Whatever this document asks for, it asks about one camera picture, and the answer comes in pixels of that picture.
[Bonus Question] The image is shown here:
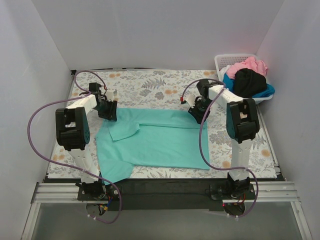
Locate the teal t shirt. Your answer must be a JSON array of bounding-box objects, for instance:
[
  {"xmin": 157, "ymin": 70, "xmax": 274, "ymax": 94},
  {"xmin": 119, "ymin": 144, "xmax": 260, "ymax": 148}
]
[{"xmin": 95, "ymin": 108, "xmax": 210, "ymax": 183}]

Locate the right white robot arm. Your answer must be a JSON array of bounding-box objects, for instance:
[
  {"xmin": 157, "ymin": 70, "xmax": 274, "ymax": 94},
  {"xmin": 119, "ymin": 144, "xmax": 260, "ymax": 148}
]
[{"xmin": 180, "ymin": 78, "xmax": 260, "ymax": 200}]

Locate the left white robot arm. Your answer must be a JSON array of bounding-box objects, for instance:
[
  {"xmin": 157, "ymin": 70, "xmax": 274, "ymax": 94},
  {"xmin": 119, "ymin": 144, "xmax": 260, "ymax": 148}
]
[{"xmin": 55, "ymin": 83, "xmax": 118, "ymax": 199}]

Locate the blue t shirt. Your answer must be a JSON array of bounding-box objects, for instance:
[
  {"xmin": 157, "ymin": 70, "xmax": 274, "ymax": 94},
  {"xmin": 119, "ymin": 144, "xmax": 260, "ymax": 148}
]
[{"xmin": 222, "ymin": 73, "xmax": 275, "ymax": 98}]

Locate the white plastic laundry basket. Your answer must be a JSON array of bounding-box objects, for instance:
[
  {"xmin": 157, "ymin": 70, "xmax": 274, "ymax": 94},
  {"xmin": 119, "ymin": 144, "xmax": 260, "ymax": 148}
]
[{"xmin": 214, "ymin": 53, "xmax": 275, "ymax": 104}]

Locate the black t shirt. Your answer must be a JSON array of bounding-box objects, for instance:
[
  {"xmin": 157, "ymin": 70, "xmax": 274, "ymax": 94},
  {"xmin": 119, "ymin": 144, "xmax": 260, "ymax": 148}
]
[{"xmin": 233, "ymin": 68, "xmax": 267, "ymax": 98}]

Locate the pink t shirt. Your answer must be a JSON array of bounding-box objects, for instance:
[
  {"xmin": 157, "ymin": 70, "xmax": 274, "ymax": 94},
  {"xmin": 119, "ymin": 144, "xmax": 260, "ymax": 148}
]
[{"xmin": 226, "ymin": 56, "xmax": 268, "ymax": 79}]

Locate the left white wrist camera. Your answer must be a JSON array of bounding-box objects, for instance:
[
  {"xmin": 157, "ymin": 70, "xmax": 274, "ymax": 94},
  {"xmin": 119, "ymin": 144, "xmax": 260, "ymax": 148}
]
[{"xmin": 104, "ymin": 89, "xmax": 118, "ymax": 102}]

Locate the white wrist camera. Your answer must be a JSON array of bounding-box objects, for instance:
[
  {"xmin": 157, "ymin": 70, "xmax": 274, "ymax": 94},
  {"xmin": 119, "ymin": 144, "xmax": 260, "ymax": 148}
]
[
  {"xmin": 104, "ymin": 89, "xmax": 118, "ymax": 102},
  {"xmin": 180, "ymin": 94, "xmax": 196, "ymax": 108}
]

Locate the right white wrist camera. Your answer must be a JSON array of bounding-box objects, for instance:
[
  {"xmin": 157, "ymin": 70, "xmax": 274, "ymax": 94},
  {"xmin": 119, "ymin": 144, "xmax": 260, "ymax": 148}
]
[{"xmin": 180, "ymin": 94, "xmax": 196, "ymax": 108}]

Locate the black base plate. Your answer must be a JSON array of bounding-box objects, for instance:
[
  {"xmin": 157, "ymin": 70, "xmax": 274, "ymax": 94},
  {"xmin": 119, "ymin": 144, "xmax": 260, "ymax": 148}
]
[{"xmin": 76, "ymin": 178, "xmax": 255, "ymax": 211}]

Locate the aluminium frame rail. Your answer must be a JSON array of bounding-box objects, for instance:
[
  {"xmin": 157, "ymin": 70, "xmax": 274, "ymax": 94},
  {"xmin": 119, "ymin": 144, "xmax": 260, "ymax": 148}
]
[{"xmin": 21, "ymin": 181, "xmax": 312, "ymax": 240}]

